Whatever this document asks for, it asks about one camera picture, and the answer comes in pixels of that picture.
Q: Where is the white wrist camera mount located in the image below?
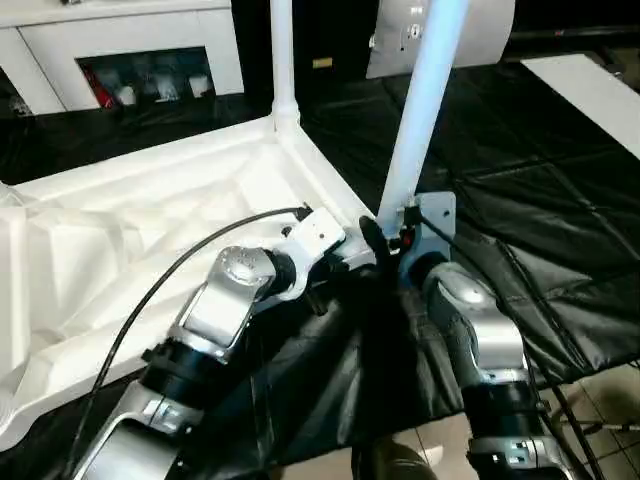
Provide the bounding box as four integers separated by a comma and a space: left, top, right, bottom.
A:
278, 206, 347, 305
398, 189, 460, 262

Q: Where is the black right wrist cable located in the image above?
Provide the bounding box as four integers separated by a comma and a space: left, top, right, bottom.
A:
408, 201, 607, 480

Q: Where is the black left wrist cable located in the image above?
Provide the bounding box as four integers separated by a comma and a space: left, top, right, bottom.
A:
63, 203, 310, 480

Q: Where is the black metal stand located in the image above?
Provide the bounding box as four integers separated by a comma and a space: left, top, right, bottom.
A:
549, 393, 640, 454

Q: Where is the black furniture with yellow label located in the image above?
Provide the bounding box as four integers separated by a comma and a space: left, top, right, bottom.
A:
239, 0, 382, 109

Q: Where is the white plastic table top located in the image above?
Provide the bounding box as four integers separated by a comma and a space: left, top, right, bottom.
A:
0, 118, 382, 447

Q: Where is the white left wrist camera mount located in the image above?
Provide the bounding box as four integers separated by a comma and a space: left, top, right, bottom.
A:
278, 206, 347, 305

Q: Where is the white flat board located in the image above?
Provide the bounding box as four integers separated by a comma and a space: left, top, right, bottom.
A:
518, 52, 640, 157

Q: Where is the dark right robot foot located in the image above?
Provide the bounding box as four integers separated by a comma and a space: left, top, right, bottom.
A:
351, 438, 437, 480

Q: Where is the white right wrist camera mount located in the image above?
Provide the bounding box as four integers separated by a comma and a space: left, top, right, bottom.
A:
398, 189, 460, 262

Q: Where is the white plastic table leg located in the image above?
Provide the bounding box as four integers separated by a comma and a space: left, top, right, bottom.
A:
373, 0, 475, 242
268, 0, 303, 145

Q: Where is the black work mat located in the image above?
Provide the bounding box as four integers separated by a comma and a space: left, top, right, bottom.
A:
0, 62, 640, 471

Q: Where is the white glass-door cabinet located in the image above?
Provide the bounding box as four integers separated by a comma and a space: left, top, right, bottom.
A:
0, 0, 247, 117

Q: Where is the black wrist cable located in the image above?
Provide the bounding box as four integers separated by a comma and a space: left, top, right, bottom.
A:
408, 201, 607, 480
63, 203, 310, 480

